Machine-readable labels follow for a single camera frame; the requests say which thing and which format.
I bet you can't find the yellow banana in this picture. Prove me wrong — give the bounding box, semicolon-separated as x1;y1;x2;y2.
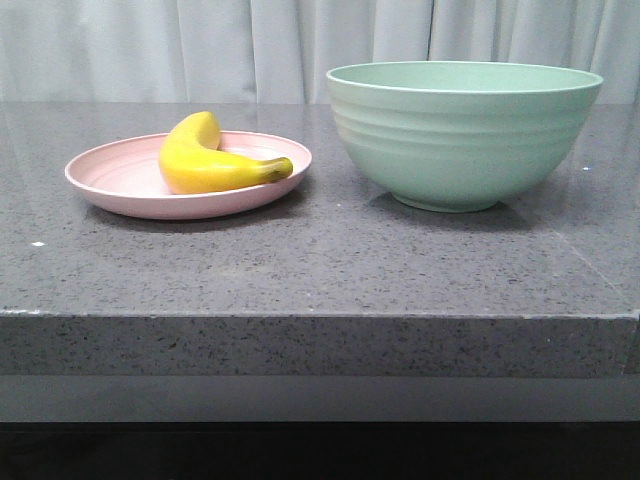
159;111;293;194

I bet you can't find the green bowl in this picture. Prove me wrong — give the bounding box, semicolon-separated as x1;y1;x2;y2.
327;61;603;212

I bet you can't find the pink plate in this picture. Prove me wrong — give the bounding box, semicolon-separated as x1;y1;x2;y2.
65;131;312;220

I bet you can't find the pale green curtain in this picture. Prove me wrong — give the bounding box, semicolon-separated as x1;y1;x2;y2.
1;1;639;104

